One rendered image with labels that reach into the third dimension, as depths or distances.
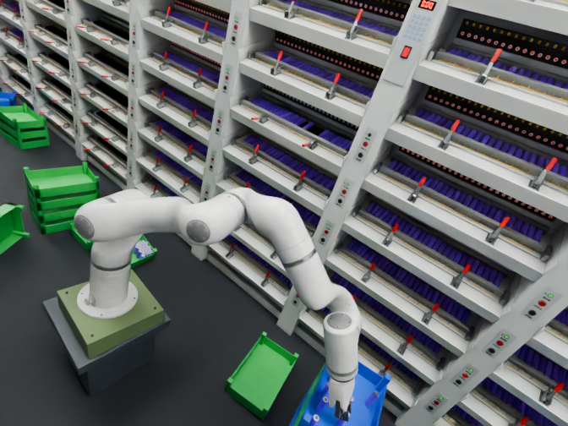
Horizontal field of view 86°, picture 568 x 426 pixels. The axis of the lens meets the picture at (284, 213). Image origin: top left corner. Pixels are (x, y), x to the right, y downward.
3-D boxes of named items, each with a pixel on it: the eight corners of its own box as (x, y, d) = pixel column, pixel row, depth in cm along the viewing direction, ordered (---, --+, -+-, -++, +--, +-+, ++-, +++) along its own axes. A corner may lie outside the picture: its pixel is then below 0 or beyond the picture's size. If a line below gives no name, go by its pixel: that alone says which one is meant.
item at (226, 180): (307, 253, 141) (311, 234, 130) (216, 189, 164) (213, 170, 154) (331, 226, 152) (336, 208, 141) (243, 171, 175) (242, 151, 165)
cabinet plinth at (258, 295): (416, 433, 138) (422, 428, 135) (131, 196, 222) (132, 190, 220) (423, 406, 150) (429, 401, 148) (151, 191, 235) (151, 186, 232)
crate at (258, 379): (263, 420, 125) (268, 411, 120) (223, 390, 130) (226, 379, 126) (294, 364, 149) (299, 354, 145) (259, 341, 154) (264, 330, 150)
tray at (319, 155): (339, 176, 120) (345, 156, 113) (230, 117, 143) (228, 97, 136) (364, 153, 131) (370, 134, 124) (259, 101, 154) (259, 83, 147)
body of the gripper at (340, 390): (335, 349, 88) (336, 378, 92) (322, 377, 80) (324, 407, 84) (360, 357, 85) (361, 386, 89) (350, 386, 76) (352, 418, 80)
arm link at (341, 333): (331, 343, 88) (321, 368, 80) (329, 304, 83) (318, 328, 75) (361, 350, 84) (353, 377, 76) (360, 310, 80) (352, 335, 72)
